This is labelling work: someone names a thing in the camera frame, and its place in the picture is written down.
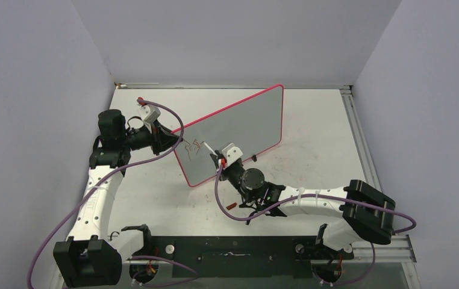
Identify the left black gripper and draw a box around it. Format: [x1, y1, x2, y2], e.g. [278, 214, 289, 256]
[120, 119, 183, 156]

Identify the red and white marker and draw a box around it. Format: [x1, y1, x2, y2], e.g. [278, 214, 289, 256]
[203, 142, 217, 156]

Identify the red marker cap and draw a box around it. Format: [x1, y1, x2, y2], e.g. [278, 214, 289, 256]
[226, 202, 237, 210]

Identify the pink framed whiteboard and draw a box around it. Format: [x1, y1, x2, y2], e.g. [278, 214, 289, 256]
[173, 84, 284, 187]

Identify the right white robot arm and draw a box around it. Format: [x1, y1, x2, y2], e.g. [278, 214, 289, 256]
[210, 154, 396, 258]

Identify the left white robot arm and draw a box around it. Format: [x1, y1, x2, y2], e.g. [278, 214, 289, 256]
[53, 105, 180, 288]

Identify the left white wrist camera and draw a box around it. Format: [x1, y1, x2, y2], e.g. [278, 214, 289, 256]
[137, 104, 161, 125]

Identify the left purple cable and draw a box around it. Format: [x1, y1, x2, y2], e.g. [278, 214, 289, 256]
[27, 96, 185, 289]

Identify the purple cable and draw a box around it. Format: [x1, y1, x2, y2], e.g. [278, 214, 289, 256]
[214, 161, 417, 286]
[27, 96, 185, 289]

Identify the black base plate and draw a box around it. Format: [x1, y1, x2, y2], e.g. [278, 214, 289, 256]
[134, 235, 354, 278]

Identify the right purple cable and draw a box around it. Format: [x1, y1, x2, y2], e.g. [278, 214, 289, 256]
[214, 161, 417, 286]

